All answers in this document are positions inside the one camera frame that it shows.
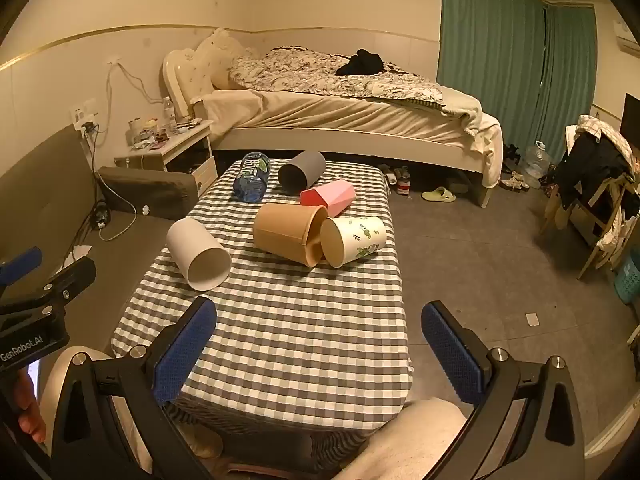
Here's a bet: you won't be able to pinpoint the patterned quilt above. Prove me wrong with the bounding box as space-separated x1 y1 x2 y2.
229 46 446 109

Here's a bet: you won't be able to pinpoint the grey cup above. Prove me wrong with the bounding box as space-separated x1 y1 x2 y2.
278 150 327 195

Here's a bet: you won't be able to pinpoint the teal laundry basket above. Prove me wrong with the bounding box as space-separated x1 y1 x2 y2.
613 251 640 307

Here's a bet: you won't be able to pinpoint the white leaf-print cup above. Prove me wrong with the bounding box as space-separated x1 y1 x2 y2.
320 216 388 269

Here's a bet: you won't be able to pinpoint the cream pillow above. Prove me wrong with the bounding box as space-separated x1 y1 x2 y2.
195 28 256 93

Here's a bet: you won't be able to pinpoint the plain white cup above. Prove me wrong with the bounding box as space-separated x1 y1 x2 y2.
166 217 233 292

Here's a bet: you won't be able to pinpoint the green slipper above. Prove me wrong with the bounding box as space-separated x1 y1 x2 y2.
421 186 457 204

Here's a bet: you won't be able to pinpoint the brown cup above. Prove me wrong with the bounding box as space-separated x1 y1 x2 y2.
252 202 330 267

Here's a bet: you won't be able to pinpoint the wall cable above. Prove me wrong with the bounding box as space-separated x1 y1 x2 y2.
106 59 167 107

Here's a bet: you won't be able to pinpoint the black screen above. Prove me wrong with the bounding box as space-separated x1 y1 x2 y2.
620 92 640 137

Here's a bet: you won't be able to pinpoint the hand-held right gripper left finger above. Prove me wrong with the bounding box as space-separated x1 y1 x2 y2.
50 296 221 480

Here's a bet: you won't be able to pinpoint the green curtain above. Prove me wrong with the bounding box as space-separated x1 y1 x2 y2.
436 0 599 135

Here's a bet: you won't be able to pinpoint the black power adapter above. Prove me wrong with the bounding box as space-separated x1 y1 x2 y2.
91 201 112 232

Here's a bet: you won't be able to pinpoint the shoes under bed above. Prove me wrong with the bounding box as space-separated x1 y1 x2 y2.
384 164 414 196

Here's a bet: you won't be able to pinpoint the large clear water jug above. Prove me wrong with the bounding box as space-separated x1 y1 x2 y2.
520 140 553 181

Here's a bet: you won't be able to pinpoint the person's right leg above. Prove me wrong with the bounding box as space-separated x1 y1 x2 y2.
342 396 472 480

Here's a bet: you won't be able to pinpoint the blue water bottle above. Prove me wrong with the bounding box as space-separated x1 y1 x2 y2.
233 152 271 204

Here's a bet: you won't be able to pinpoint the white nightstand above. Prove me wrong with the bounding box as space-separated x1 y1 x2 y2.
114 120 218 200

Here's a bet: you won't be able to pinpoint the black garment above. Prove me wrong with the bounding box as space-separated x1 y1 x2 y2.
334 49 385 77

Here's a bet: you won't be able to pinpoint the wooden chair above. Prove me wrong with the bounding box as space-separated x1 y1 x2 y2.
539 115 640 282

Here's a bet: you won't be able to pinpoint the grey sofa cushion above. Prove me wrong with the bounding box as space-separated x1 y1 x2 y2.
97 166 200 221

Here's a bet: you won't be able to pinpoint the white air conditioner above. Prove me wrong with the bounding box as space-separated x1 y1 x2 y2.
612 16 640 54

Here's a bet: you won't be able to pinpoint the white cable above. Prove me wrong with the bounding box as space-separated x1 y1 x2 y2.
95 172 139 242

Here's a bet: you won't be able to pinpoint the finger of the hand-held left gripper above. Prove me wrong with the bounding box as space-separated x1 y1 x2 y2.
0 247 43 287
0 258 97 313

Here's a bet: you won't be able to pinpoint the pair of light shoes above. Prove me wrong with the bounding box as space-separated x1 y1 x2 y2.
499 172 532 192

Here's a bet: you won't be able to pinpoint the person's left hand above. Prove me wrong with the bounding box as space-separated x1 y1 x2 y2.
12 371 47 445

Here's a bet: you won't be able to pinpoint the wall socket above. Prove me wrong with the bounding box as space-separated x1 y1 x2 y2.
70 101 102 137

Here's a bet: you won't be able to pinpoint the grey checked tablecloth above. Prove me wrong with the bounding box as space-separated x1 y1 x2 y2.
111 157 415 461

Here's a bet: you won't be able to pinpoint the pink faceted cup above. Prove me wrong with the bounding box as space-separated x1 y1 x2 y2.
300 181 357 208

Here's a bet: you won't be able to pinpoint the beige bedsheet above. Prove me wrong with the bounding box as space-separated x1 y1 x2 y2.
200 85 503 155

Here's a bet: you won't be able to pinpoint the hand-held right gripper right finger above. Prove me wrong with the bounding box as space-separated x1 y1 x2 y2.
421 301 587 480

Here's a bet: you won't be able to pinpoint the pile of small items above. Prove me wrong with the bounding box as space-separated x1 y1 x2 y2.
128 116 202 152

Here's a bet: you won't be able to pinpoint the cream bed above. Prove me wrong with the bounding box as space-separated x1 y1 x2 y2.
162 27 503 209

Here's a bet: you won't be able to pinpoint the dark clothes pile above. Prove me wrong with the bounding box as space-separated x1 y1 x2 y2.
552 131 637 212

